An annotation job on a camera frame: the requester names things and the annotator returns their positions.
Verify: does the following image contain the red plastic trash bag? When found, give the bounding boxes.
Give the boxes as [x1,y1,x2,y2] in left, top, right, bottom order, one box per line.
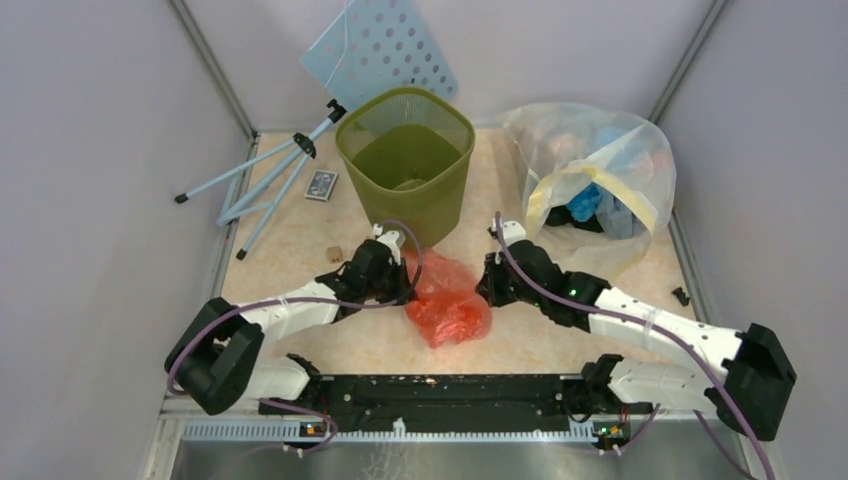
[404,249,492,349]

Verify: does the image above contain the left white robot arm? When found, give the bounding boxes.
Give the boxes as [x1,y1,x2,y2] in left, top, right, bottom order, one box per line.
[164,230,414,415]

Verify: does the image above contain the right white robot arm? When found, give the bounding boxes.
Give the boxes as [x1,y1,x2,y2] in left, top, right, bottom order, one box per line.
[476,240,797,441]

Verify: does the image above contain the green ribbed trash bin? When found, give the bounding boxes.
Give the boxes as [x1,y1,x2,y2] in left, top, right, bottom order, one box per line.
[335,87,476,248]

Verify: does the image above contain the large wooden cube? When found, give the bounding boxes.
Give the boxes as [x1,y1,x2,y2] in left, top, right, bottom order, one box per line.
[326,246,344,264]

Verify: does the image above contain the blue playing card box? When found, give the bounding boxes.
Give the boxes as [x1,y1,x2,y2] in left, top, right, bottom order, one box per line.
[304,170,338,202]

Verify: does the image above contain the blue crumpled bag inside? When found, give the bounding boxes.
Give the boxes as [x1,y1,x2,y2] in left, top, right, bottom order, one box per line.
[565,183,646,240]

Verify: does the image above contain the light blue tripod stand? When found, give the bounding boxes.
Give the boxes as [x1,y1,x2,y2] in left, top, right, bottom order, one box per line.
[173,99,348,260]

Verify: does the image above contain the large clear plastic bag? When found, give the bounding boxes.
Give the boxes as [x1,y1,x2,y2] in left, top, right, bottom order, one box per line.
[498,102,676,279]

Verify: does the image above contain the small black clip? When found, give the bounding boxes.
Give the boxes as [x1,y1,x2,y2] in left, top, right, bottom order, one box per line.
[671,286,691,306]

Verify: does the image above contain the blue perforated board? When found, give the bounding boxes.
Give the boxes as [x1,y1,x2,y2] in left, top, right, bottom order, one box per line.
[300,0,458,111]

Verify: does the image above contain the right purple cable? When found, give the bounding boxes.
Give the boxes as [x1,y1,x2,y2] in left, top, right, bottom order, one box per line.
[493,211,776,480]

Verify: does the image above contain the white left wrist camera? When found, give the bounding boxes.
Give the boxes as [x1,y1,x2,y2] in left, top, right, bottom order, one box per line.
[372,224,406,251]

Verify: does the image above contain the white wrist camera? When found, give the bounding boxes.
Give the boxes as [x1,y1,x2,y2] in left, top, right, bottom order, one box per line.
[488,219,527,247]
[372,224,406,251]

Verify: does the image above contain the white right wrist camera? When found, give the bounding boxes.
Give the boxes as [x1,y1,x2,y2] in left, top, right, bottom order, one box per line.
[488,219,527,247]

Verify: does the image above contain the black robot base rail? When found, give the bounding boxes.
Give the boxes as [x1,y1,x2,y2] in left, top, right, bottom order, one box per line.
[293,374,654,433]

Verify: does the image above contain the white slotted cable duct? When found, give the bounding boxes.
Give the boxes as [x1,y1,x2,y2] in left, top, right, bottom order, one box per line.
[182,419,597,444]

